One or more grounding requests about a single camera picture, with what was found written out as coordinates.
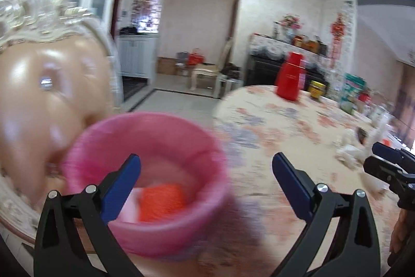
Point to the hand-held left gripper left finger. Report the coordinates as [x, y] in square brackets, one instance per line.
[123, 186]

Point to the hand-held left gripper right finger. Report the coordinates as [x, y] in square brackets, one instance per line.
[291, 186]

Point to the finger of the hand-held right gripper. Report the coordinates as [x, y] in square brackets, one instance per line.
[385, 149]
[379, 168]

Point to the white tissue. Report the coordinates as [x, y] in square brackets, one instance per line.
[349, 154]

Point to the pink plastic bin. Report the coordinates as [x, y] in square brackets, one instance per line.
[181, 140]

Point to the person's right hand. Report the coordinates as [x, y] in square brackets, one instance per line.
[399, 234]

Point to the orange packet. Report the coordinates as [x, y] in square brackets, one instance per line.
[162, 202]

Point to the brown curtain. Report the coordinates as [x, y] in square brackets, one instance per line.
[408, 101]

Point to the green snack bag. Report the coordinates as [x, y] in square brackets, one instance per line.
[351, 90]

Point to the yellow lid jar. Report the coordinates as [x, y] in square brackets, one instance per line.
[317, 91]

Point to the beige leather carved chair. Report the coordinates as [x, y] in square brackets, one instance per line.
[48, 121]

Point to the red thermos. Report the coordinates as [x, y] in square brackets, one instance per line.
[290, 82]

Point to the white stool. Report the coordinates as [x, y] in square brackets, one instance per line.
[227, 84]

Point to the black piano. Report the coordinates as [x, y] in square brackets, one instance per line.
[259, 69]

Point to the red knot ornament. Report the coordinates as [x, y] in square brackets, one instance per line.
[337, 33]

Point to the cardboard box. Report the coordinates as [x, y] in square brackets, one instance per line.
[166, 66]

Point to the orange gift box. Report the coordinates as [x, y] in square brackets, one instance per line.
[311, 45]

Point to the low white cabinet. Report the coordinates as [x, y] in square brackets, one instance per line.
[136, 56]

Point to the lace piano cover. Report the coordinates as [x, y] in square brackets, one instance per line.
[269, 45]

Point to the cream dining chair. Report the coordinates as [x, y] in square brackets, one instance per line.
[206, 69]

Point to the red bag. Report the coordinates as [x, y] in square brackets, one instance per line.
[196, 58]

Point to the black bag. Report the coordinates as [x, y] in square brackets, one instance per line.
[128, 30]

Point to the flower vase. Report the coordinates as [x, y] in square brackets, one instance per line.
[291, 25]

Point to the brown wooden door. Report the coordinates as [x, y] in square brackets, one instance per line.
[116, 7]

